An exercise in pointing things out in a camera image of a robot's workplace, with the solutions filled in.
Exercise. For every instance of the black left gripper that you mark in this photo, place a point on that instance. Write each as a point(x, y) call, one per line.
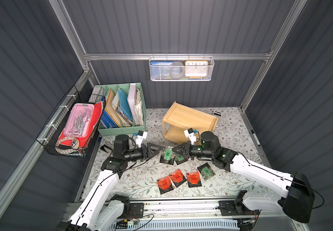
point(146, 151)

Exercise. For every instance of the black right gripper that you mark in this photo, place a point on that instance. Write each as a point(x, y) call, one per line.
point(187, 150)

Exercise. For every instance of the green tea bag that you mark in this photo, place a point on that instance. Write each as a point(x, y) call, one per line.
point(167, 156)
point(179, 159)
point(206, 171)

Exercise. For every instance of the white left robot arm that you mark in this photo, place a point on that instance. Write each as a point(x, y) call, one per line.
point(91, 216)

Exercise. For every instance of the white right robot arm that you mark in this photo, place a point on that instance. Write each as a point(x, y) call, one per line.
point(291, 194)

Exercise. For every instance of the red tea bag middle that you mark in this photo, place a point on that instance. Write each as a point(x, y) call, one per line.
point(177, 178)

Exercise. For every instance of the red tea bag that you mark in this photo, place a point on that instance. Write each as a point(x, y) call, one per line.
point(193, 179)
point(177, 178)
point(165, 185)

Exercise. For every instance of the red tea bag right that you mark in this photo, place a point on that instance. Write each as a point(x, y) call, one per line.
point(193, 179)

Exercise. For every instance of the light wooden two-tier shelf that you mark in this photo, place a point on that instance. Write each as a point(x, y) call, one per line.
point(180, 118)

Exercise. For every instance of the red tea bag left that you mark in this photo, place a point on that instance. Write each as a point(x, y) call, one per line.
point(165, 185)

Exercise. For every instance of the green file organizer box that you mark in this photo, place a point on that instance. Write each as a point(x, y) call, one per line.
point(124, 110)

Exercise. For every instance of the white scientific calculator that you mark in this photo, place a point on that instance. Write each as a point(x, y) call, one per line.
point(217, 114)

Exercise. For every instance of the red folder in basket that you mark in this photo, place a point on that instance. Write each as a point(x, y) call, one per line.
point(92, 127)

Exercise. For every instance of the black marker pen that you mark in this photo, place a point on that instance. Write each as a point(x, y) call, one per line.
point(255, 138)

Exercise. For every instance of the clear tape dispenser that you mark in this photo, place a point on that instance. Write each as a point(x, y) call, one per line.
point(67, 142)

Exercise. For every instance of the pink plastic tool case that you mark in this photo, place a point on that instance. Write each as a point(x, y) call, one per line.
point(79, 120)

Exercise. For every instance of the grey tape roll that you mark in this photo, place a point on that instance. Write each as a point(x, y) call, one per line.
point(177, 70)

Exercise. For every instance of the yellow white alarm clock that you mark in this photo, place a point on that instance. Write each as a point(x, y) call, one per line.
point(196, 68)

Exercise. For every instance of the white mesh hanging basket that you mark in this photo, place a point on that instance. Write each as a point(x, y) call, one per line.
point(183, 59)

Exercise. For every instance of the blue box in basket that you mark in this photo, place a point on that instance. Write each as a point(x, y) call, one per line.
point(160, 70)

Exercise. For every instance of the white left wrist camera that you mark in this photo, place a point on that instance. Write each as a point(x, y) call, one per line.
point(140, 136)

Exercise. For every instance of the black wire wall basket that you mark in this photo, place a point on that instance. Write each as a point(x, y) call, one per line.
point(55, 128)

